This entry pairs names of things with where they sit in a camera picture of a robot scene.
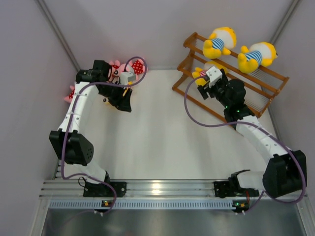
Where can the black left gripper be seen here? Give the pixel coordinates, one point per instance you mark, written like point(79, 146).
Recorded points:
point(122, 103)

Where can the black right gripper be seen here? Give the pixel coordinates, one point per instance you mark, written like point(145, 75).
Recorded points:
point(203, 90)

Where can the yellow plush red stripes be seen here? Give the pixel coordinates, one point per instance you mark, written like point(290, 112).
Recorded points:
point(200, 71)
point(107, 103)

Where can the pink plush red dotted dress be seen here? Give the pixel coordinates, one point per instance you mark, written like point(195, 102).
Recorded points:
point(135, 65)

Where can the yellow plush blue stripes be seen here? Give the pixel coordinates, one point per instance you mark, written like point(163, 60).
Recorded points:
point(220, 43)
point(258, 54)

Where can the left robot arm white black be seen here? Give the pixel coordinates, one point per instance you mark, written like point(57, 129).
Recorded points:
point(109, 80)

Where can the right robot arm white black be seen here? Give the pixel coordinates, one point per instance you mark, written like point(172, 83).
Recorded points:
point(285, 170)

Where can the brown wooden shelf rack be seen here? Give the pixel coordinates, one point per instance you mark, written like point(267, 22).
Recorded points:
point(253, 92)

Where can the pink plush upside down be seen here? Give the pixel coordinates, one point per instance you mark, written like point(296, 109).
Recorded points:
point(69, 97)

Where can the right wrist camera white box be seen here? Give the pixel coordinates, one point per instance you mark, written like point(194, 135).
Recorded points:
point(214, 74)

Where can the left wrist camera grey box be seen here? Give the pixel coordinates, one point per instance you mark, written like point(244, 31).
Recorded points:
point(127, 77)

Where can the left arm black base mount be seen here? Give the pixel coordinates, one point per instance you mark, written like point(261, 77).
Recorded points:
point(92, 190)

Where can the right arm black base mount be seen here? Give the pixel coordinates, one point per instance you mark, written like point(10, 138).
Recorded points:
point(231, 188)

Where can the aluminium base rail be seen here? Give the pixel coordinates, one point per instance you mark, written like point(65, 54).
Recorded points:
point(74, 188)

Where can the grey slotted cable duct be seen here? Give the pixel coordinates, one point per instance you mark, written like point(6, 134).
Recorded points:
point(149, 204)

